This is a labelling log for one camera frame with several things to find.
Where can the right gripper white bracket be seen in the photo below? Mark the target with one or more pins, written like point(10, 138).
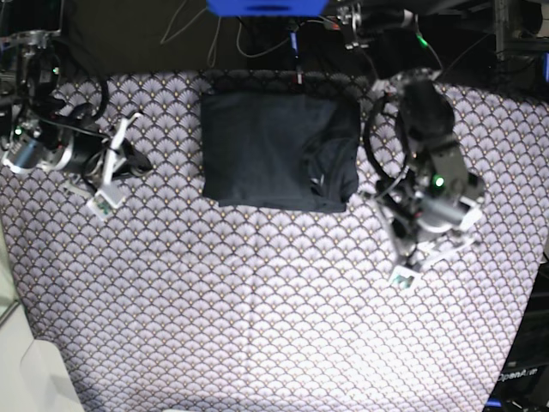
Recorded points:
point(96, 179)

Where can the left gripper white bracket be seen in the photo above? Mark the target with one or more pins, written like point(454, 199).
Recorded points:
point(438, 229)

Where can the dark navy T-shirt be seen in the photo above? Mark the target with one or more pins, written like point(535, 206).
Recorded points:
point(280, 151)

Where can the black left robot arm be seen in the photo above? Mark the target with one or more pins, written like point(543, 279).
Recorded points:
point(405, 67)

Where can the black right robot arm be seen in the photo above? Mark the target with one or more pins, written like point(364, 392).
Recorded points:
point(35, 135)

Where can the fan-patterned table cloth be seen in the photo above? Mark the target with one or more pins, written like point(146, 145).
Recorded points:
point(177, 302)

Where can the black OpenArm base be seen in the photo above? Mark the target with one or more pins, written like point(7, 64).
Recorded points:
point(522, 384)

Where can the red table clamp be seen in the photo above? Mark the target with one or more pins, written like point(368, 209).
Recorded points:
point(298, 79)

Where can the white cabinet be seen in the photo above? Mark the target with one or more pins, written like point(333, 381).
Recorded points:
point(33, 374)

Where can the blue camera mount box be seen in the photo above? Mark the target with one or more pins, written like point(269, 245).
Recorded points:
point(233, 8)

